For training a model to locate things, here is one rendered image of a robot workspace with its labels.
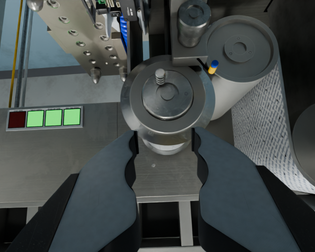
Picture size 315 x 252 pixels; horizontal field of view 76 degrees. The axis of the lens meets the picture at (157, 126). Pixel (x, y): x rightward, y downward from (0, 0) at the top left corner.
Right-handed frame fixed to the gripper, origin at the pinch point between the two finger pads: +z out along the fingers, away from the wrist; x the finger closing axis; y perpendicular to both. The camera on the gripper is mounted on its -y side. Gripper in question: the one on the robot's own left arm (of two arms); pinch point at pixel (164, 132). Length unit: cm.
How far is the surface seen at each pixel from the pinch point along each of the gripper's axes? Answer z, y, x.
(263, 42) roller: 24.3, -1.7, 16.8
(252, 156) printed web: 23.2, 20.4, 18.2
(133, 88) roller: 18.8, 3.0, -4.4
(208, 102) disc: 17.9, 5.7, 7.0
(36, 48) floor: 228, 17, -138
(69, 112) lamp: 48, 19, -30
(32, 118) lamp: 47, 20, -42
